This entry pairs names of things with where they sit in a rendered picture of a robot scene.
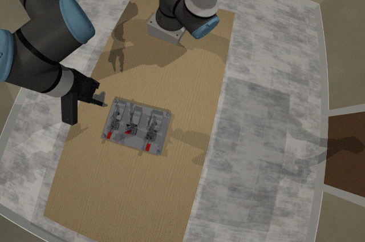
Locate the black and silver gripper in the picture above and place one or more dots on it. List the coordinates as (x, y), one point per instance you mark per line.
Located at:
(86, 86)

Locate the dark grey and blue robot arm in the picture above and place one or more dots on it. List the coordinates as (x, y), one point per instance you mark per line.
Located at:
(30, 56)

